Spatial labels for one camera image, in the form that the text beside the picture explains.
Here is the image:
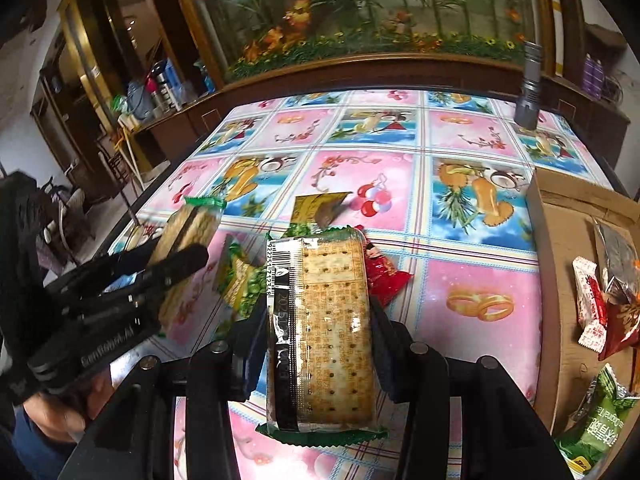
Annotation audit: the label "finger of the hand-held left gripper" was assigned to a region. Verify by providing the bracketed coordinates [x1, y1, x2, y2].
[102, 244, 210, 293]

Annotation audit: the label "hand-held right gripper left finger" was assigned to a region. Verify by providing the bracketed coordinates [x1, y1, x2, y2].
[59, 305, 268, 480]

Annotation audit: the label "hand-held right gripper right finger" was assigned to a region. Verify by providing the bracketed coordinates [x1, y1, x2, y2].
[369, 300, 576, 480]

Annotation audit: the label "green-edged cracker packet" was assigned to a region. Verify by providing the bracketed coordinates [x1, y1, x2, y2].
[149, 196, 227, 333]
[255, 227, 390, 447]

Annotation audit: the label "small green snack packet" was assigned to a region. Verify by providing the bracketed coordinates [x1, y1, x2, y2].
[214, 234, 268, 318]

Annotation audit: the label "small red snack packet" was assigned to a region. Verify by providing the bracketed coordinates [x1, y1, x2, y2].
[361, 240, 413, 307]

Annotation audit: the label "olive gold snack packet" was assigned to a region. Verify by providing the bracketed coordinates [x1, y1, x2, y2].
[290, 191, 351, 226]

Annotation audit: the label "cardboard box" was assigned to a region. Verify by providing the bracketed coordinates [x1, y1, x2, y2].
[525, 169, 640, 441]

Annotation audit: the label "red white snack packet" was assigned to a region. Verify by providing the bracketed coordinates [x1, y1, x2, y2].
[572, 256, 608, 348]

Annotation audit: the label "large green snack packet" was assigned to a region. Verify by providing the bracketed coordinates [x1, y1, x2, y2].
[555, 364, 640, 476]

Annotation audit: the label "dark red snack packet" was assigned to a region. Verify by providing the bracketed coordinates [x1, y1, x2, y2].
[597, 300, 640, 376]

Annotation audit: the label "silver foil snack packet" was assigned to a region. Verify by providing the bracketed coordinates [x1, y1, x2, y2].
[593, 217, 640, 306]

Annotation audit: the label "person's left forearm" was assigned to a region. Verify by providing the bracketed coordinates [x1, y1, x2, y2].
[0, 405, 76, 480]

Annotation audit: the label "person's left hand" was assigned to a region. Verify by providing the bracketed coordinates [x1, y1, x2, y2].
[22, 372, 113, 443]

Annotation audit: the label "wooden aquarium cabinet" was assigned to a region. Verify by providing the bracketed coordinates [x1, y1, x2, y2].
[145, 57, 631, 161]

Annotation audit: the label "row of bottles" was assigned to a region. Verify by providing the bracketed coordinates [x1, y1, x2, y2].
[112, 57, 216, 128]

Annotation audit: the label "wooden glass display cabinet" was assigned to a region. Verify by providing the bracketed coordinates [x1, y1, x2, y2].
[30, 0, 166, 201]

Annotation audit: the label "grey metal flashlight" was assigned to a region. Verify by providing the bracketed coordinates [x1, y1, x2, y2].
[512, 42, 546, 128]

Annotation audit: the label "aquarium with artificial plants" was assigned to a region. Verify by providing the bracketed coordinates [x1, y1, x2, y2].
[167, 0, 556, 83]

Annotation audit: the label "tangled cables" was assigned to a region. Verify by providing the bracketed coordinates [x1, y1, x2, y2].
[602, 67, 631, 106]

